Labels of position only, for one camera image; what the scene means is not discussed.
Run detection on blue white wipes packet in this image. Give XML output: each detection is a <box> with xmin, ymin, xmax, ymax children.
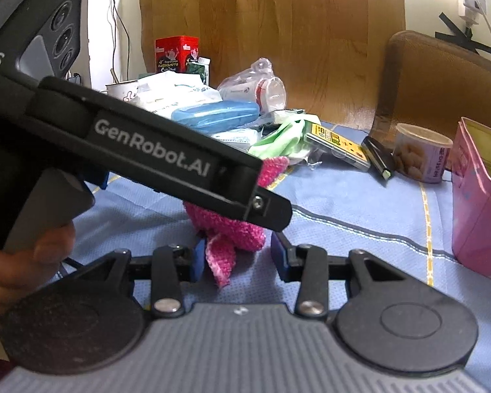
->
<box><xmin>210</xmin><ymin>129</ymin><xmax>263</xmax><ymax>148</ymax></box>

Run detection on pink knitted toy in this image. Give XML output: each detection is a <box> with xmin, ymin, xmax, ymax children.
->
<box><xmin>183</xmin><ymin>156</ymin><xmax>290</xmax><ymax>288</ymax></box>

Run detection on pink tin box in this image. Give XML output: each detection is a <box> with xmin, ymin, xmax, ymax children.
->
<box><xmin>450</xmin><ymin>117</ymin><xmax>491</xmax><ymax>285</ymax></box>

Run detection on clear plastic bag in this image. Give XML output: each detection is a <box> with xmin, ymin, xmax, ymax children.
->
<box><xmin>218</xmin><ymin>57</ymin><xmax>288</xmax><ymax>112</ymax></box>

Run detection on green carton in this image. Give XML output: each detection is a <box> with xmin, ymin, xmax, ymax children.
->
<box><xmin>187</xmin><ymin>57</ymin><xmax>210</xmax><ymax>86</ymax></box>

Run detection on black lighter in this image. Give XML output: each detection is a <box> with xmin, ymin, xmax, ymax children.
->
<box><xmin>361</xmin><ymin>136</ymin><xmax>394</xmax><ymax>181</ymax></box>

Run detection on white jar with red band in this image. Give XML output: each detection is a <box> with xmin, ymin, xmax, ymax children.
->
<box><xmin>255</xmin><ymin>76</ymin><xmax>287</xmax><ymax>111</ymax></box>

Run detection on person's left hand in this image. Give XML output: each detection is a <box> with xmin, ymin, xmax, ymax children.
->
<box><xmin>0</xmin><ymin>221</ymin><xmax>77</xmax><ymax>318</ymax></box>

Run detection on paper snack cup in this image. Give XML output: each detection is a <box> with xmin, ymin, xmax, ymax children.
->
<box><xmin>393</xmin><ymin>123</ymin><xmax>454</xmax><ymax>184</ymax></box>

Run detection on blue plastic bottle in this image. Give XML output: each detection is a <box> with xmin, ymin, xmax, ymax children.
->
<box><xmin>171</xmin><ymin>100</ymin><xmax>260</xmax><ymax>134</ymax></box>

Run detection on red tin box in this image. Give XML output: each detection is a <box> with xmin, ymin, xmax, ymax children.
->
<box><xmin>155</xmin><ymin>35</ymin><xmax>200</xmax><ymax>75</ymax></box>

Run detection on white enamel mug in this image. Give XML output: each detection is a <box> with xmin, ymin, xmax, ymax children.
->
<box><xmin>105</xmin><ymin>80</ymin><xmax>140</xmax><ymax>103</ymax></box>

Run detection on black tape strips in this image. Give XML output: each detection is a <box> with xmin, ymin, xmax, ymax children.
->
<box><xmin>435</xmin><ymin>12</ymin><xmax>491</xmax><ymax>56</ymax></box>

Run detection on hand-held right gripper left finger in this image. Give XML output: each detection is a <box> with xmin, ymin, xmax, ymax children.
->
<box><xmin>85</xmin><ymin>237</ymin><xmax>208</xmax><ymax>318</ymax></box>

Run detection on clear plastic blister pack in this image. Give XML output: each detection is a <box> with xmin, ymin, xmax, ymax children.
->
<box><xmin>305</xmin><ymin>123</ymin><xmax>371</xmax><ymax>170</ymax></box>

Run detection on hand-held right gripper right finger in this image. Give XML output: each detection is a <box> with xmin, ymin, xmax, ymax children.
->
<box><xmin>270</xmin><ymin>233</ymin><xmax>409</xmax><ymax>318</ymax></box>

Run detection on green cloth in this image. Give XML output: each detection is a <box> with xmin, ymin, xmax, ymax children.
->
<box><xmin>249</xmin><ymin>119</ymin><xmax>322</xmax><ymax>160</ymax></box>

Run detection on blue tablecloth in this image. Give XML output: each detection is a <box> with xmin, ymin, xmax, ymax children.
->
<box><xmin>57</xmin><ymin>121</ymin><xmax>491</xmax><ymax>393</ymax></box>

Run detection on thin black cable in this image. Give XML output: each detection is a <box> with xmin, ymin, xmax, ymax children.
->
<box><xmin>105</xmin><ymin>0</ymin><xmax>130</xmax><ymax>83</ymax></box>

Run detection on brown chair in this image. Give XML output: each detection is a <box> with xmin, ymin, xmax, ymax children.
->
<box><xmin>370</xmin><ymin>30</ymin><xmax>491</xmax><ymax>164</ymax></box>

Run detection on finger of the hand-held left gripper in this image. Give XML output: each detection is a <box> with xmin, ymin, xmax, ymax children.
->
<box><xmin>245</xmin><ymin>186</ymin><xmax>292</xmax><ymax>231</ymax></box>

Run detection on white tissue pack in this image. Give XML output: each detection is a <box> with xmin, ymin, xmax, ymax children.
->
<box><xmin>133</xmin><ymin>71</ymin><xmax>222</xmax><ymax>113</ymax></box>

